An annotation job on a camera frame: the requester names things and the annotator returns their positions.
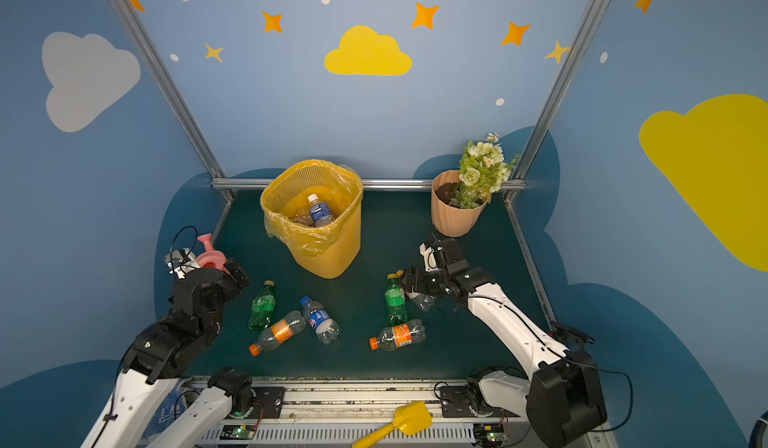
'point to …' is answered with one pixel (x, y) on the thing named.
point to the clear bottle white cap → (304, 219)
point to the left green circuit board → (244, 432)
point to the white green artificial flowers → (482, 171)
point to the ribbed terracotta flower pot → (449, 220)
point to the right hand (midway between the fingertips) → (413, 278)
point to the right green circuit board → (490, 432)
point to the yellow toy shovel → (411, 418)
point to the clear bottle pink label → (422, 300)
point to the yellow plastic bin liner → (336, 185)
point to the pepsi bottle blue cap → (318, 318)
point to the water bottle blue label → (320, 212)
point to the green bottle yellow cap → (395, 301)
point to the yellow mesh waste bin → (339, 256)
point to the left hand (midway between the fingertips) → (225, 269)
